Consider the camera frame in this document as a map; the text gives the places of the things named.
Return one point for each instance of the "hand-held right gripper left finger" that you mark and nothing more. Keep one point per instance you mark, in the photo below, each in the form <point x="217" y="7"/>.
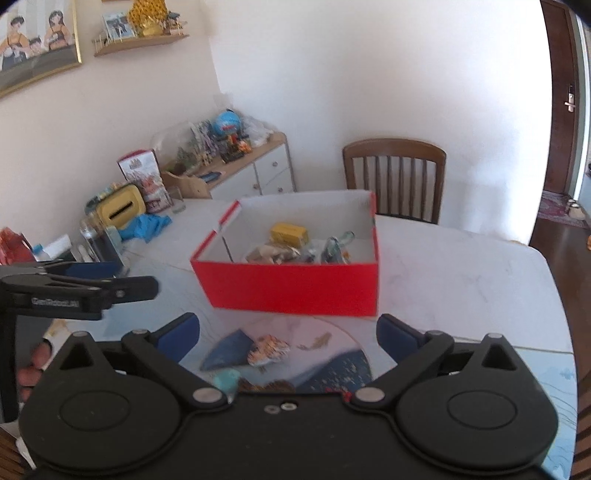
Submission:
<point x="182" y="334"/>

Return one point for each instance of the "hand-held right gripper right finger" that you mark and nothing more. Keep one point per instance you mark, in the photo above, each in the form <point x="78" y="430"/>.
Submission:
<point x="397" y="334"/>

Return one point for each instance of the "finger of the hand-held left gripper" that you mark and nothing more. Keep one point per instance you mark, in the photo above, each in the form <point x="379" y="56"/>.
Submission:
<point x="134" y="286"/>
<point x="92" y="269"/>

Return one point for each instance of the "striped rabbit plush toy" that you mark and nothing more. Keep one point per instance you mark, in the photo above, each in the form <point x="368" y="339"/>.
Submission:
<point x="268" y="350"/>

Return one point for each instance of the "clear packet with metal item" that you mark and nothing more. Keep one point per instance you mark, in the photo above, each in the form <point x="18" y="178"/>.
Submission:
<point x="332" y="249"/>

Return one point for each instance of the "red cardboard box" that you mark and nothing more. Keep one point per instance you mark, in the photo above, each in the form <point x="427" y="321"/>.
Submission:
<point x="286" y="290"/>

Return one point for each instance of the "brown snack packet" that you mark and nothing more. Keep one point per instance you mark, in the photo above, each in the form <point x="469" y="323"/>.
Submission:
<point x="268" y="253"/>

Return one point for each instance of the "small yellow box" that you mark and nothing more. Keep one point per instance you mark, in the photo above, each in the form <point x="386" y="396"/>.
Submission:
<point x="288" y="233"/>

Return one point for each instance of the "person's left hand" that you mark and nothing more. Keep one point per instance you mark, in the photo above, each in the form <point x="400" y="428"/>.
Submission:
<point x="39" y="357"/>

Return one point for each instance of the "blue cloth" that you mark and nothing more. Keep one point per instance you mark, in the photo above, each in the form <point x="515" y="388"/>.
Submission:
<point x="145" y="226"/>

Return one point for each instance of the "yellow and green tissue box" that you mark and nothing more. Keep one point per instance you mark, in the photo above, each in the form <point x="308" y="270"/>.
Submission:
<point x="122" y="205"/>

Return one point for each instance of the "red packet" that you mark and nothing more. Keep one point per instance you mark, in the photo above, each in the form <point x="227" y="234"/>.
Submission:
<point x="11" y="244"/>

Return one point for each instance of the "round blue placemat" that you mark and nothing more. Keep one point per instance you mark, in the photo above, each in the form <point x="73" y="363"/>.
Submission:
<point x="323" y="369"/>

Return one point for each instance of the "drinking glass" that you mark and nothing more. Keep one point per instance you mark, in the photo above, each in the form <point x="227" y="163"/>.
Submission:
<point x="178" y="201"/>

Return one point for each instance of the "red white carton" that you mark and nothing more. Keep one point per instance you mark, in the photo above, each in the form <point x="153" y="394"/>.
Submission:
<point x="141" y="175"/>

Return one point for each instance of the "wooden desk organizer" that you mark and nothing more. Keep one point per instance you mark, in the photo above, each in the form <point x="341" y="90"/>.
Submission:
<point x="189" y="184"/>

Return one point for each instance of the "blue dish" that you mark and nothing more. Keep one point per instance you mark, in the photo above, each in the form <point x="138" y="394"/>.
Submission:
<point x="211" y="176"/>

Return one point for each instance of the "clear glass terrarium jar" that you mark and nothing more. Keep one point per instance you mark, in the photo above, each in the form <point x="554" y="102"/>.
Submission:
<point x="173" y="143"/>

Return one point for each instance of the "printed card pack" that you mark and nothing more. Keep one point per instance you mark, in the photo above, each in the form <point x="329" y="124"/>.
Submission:
<point x="203" y="138"/>

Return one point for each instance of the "white sideboard cabinet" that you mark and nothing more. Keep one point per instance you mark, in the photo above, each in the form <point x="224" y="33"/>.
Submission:
<point x="268" y="170"/>

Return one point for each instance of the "wooden chair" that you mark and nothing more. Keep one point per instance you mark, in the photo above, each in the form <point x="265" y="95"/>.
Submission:
<point x="392" y="150"/>

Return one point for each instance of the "blue globe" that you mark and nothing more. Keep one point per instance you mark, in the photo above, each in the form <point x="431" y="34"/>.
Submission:
<point x="226" y="122"/>

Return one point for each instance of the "white plastic bag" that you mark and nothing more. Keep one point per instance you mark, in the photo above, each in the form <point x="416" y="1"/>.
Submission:
<point x="256" y="129"/>

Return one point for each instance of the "patterned rug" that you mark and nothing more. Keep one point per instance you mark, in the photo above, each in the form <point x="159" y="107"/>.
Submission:
<point x="554" y="207"/>

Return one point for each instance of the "slippers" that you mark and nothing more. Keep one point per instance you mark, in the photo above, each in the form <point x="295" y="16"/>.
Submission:
<point x="575" y="208"/>

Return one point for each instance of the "large framed picture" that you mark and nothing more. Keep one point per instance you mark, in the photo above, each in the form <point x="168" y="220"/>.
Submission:
<point x="37" y="46"/>

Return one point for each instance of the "photo card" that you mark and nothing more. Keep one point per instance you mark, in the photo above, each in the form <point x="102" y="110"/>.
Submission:
<point x="117" y="25"/>

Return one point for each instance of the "golden flower ornament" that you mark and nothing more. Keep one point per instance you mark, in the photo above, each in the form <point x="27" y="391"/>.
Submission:
<point x="147" y="18"/>

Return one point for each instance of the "small figurine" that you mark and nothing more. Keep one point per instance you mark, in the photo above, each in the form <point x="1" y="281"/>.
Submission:
<point x="176" y="23"/>

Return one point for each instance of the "dark wooden door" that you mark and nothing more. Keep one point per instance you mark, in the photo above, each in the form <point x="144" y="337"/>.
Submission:
<point x="558" y="69"/>

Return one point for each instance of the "wooden wall shelf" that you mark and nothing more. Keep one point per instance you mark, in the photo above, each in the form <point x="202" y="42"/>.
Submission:
<point x="138" y="44"/>

